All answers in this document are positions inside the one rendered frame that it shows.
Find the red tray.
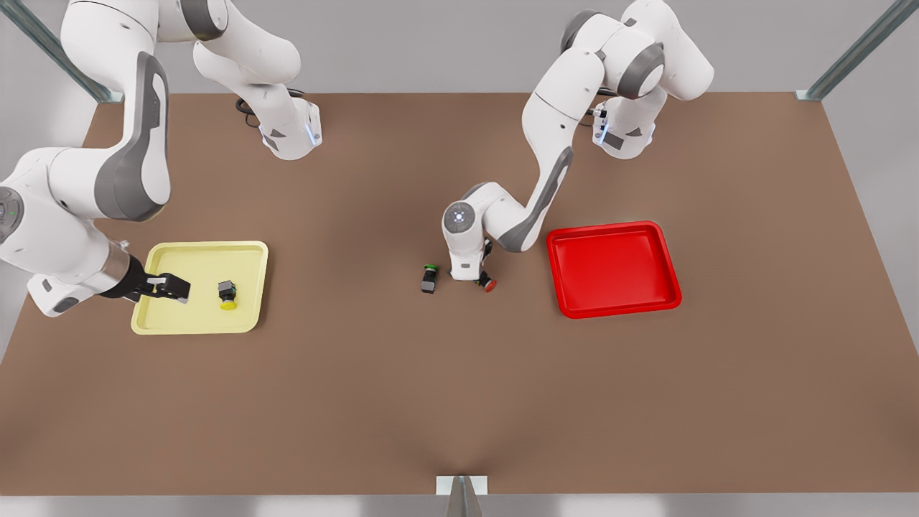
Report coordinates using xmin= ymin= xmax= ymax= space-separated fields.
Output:
xmin=546 ymin=220 xmax=683 ymax=320

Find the yellow tray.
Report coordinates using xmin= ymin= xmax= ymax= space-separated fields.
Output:
xmin=131 ymin=241 xmax=269 ymax=336

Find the silver frame post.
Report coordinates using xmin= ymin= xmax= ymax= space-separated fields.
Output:
xmin=795 ymin=0 xmax=919 ymax=102
xmin=436 ymin=475 xmax=489 ymax=517
xmin=0 ymin=0 xmax=123 ymax=103

